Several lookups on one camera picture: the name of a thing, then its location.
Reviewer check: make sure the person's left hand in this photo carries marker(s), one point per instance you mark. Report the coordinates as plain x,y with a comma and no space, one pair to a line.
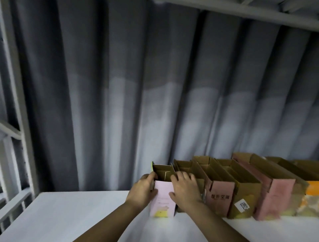
142,192

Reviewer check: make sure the person's right hand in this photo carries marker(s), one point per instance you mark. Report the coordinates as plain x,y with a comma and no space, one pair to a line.
185,192

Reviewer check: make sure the pink and yellow printed box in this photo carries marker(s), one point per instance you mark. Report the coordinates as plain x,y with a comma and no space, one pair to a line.
162,207

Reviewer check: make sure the brown box with white label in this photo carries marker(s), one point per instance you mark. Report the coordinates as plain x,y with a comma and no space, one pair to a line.
187,165

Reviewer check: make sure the pink lettered cardboard box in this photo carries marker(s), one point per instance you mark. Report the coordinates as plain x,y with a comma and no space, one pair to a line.
274,199
222,199

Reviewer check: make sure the brown box with 7020 sticker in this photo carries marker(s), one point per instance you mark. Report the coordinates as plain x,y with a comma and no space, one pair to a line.
246,192

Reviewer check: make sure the small brown labelled carton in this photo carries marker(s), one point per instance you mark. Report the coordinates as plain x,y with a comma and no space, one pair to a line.
299,197

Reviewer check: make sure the orange and white carton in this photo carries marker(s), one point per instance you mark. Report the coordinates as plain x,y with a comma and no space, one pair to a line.
311,199

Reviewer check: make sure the person's left forearm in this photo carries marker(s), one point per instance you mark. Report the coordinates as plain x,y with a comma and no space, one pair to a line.
109,224

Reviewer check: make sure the person's right forearm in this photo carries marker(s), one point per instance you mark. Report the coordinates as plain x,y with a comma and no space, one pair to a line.
214,224

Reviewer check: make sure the white metal shelf rack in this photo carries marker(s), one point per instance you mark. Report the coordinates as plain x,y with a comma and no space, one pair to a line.
20,99

